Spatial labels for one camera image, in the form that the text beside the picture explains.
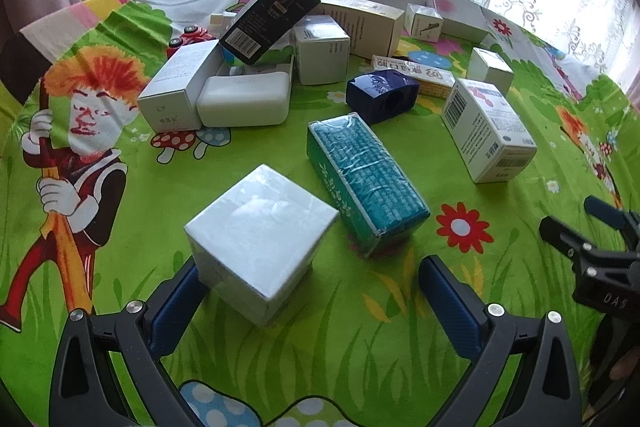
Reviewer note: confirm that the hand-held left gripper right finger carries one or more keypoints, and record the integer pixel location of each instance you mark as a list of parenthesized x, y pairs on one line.
[(450, 307)]

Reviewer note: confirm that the teal wrapped box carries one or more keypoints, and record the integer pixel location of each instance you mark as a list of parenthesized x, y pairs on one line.
[(365, 172)]

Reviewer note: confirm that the white wrapped box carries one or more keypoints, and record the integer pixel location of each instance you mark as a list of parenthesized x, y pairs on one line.
[(320, 57)]

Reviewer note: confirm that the red toy car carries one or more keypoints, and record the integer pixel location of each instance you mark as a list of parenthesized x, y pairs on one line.
[(192, 39)]

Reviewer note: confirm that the black box with barcode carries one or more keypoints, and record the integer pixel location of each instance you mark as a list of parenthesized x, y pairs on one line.
[(265, 19)]

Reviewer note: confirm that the small plain white box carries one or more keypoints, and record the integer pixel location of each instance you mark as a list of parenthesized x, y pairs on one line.
[(490, 67)]

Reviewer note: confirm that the small white box dark picture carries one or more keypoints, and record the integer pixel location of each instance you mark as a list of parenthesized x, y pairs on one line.
[(420, 19)]

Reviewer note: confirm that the dark blue box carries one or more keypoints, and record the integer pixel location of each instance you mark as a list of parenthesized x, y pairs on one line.
[(380, 94)]

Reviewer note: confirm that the large cream box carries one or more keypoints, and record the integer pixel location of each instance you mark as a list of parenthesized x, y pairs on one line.
[(365, 27)]

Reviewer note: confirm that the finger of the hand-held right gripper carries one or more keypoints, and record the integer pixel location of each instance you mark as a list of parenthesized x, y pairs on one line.
[(560, 232), (602, 208)]

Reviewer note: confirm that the green cartoon printed tablecloth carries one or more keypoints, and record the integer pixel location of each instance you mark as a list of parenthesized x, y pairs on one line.
[(350, 337)]

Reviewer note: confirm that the tall white box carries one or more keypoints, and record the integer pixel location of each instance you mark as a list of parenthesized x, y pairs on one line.
[(175, 82)]

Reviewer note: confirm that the white box pink print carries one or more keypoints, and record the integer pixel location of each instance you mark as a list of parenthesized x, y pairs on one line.
[(485, 127)]

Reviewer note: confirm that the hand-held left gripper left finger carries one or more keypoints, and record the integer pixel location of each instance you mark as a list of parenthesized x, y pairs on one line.
[(172, 307)]

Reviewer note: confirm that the white cube box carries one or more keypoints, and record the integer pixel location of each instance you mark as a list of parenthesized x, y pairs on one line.
[(260, 227)]

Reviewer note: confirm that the tiny white box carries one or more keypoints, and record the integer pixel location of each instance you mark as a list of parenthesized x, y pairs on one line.
[(222, 22)]

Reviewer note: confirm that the long white box gold print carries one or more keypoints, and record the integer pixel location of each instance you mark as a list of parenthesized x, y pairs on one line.
[(425, 77)]

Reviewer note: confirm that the white rounded case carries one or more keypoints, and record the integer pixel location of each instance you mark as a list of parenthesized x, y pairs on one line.
[(240, 99)]

